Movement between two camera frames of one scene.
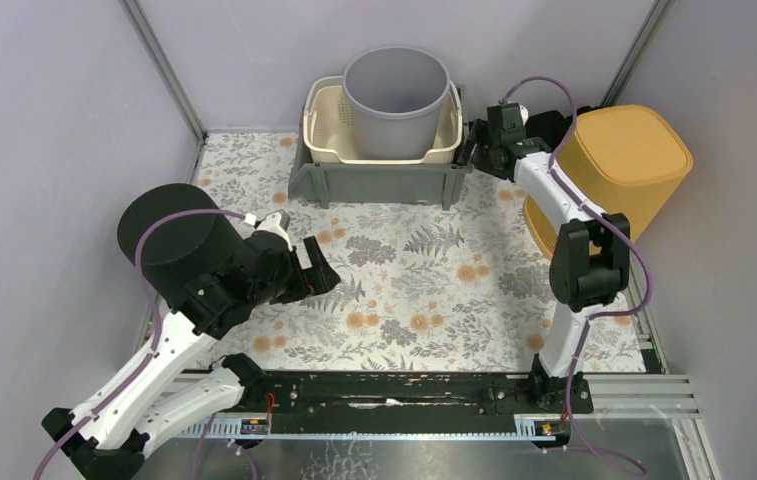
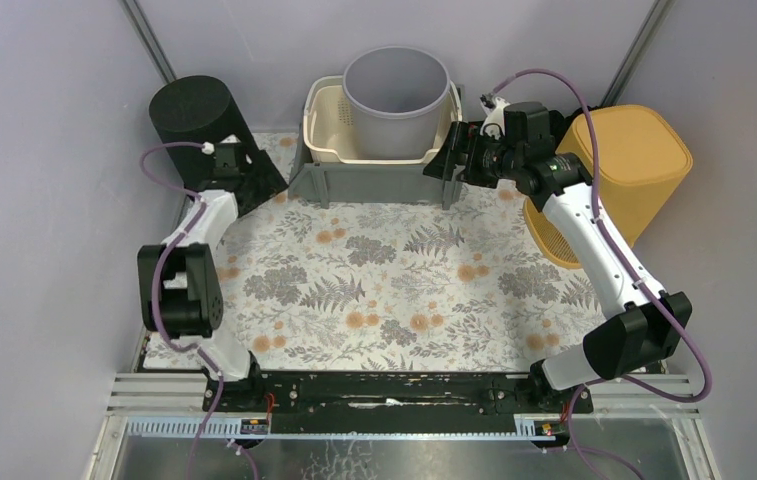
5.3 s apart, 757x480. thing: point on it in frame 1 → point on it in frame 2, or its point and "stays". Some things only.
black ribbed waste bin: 177,249 → 196,109
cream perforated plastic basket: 328,125 stays
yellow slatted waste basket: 620,160 stays
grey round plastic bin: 396,96 stays
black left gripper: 299,273 → 253,183
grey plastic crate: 374,183 stays
